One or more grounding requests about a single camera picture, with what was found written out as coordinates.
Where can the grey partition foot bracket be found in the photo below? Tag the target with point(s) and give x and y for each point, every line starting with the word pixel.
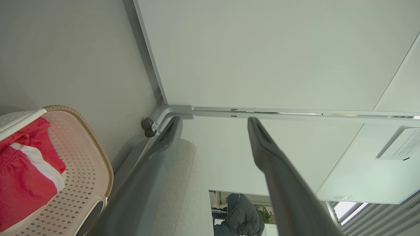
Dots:
pixel 177 111

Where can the red shorts white stripe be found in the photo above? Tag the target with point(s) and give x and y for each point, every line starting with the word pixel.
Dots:
pixel 19 186

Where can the green potted plant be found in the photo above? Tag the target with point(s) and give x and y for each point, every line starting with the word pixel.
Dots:
pixel 265 214

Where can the grey window blinds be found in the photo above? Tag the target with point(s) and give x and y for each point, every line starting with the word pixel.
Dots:
pixel 387 219

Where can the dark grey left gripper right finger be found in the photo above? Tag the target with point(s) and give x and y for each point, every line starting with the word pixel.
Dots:
pixel 285 190

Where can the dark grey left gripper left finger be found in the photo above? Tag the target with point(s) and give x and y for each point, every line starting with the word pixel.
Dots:
pixel 141 183

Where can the white paper notice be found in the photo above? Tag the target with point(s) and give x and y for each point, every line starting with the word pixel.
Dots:
pixel 402 144

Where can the person in dark jacket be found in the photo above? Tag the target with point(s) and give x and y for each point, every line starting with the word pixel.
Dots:
pixel 242 216

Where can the black caster wheel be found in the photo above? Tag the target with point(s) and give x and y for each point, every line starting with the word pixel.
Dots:
pixel 148 126

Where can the grey partition base rail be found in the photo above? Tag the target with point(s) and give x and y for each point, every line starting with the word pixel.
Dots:
pixel 295 113
pixel 144 49

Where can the cream perforated laundry basket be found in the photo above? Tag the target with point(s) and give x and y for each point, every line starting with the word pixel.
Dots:
pixel 82 157

